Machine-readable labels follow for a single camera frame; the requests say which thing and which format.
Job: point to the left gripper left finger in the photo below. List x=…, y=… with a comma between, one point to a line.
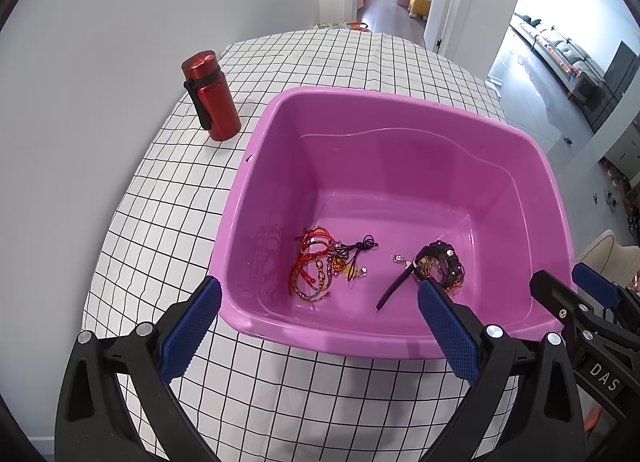
x=93, y=422

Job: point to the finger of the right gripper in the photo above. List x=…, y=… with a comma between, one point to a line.
x=605, y=292
x=561, y=302

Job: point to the white checkered tablecloth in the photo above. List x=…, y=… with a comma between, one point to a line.
x=250, y=399

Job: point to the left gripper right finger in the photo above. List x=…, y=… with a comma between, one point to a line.
x=545, y=421

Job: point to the grey sofa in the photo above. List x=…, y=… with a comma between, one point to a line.
x=597, y=92

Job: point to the beige chair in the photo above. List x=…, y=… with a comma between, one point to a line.
x=613, y=261

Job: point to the purple plastic tub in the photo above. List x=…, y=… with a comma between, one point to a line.
x=406, y=172

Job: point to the red metal bottle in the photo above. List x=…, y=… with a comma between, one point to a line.
x=210, y=94

